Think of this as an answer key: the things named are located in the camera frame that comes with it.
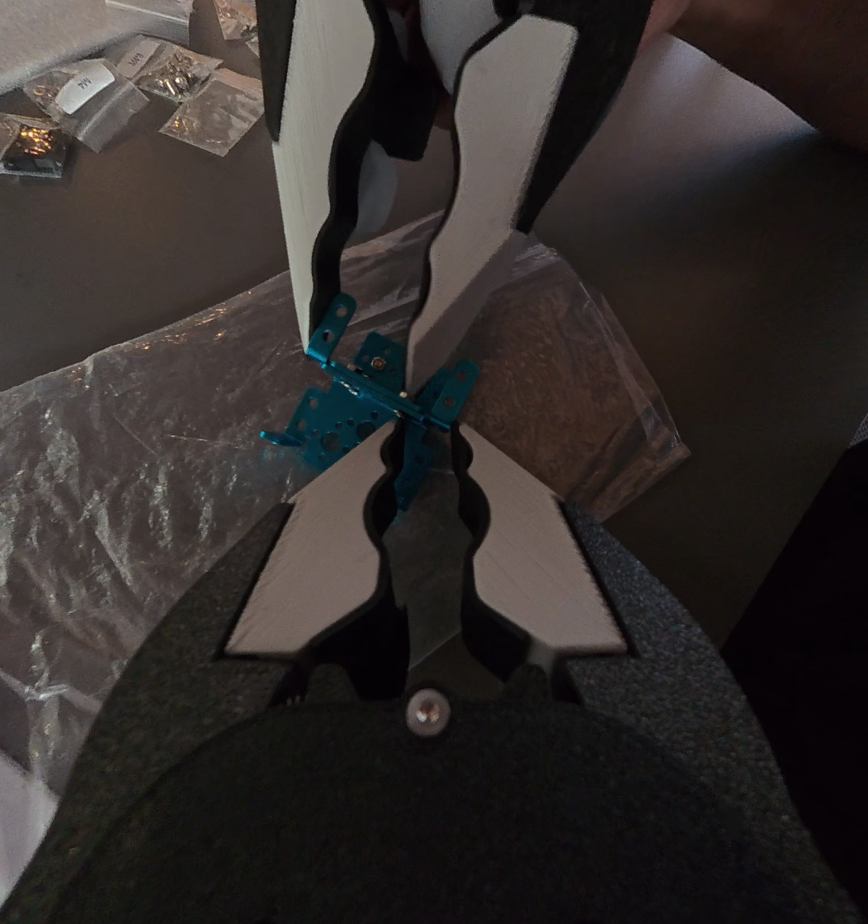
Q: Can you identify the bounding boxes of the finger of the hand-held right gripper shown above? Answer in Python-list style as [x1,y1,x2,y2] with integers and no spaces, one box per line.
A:
[271,0,384,358]
[405,14,581,392]

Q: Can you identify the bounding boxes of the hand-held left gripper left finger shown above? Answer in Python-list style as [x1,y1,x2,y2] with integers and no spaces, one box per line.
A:
[223,424,399,656]

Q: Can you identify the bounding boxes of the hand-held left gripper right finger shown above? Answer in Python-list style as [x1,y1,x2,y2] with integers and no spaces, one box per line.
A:
[450,424,640,656]

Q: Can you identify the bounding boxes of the blue metal bracket assembly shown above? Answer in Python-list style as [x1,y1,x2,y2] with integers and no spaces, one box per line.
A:
[259,292,481,512]

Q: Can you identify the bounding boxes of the person's right forearm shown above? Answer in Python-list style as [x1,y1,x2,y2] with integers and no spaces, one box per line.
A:
[650,0,868,170]

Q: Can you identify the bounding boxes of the pile of small screw bags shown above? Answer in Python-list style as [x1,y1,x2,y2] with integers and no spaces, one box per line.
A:
[0,0,265,181]

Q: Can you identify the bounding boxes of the clear plastic bag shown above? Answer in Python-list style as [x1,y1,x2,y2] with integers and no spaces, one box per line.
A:
[0,209,692,795]

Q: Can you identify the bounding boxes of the white foam sheet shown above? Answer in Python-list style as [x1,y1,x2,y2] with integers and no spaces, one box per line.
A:
[0,0,189,105]

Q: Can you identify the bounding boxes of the open instruction manual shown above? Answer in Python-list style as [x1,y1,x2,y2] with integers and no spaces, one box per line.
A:
[0,722,55,924]

